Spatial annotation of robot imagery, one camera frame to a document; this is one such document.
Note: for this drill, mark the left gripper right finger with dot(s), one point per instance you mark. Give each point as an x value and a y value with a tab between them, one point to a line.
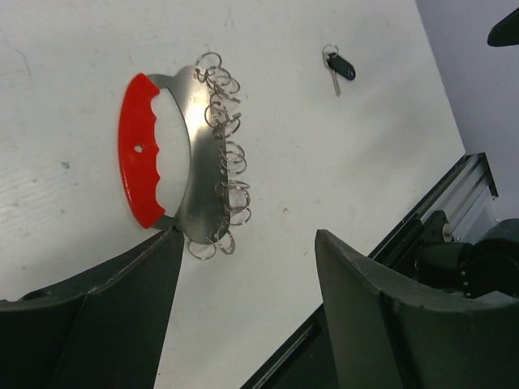
388	331

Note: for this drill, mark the key with solid black tag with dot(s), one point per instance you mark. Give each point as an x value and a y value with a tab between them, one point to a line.
337	66

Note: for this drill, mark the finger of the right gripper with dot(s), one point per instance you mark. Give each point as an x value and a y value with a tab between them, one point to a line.
506	32

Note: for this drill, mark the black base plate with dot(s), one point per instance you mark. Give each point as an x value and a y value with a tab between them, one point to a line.
451	241

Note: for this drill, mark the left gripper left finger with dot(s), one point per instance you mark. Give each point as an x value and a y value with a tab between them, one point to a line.
103	328

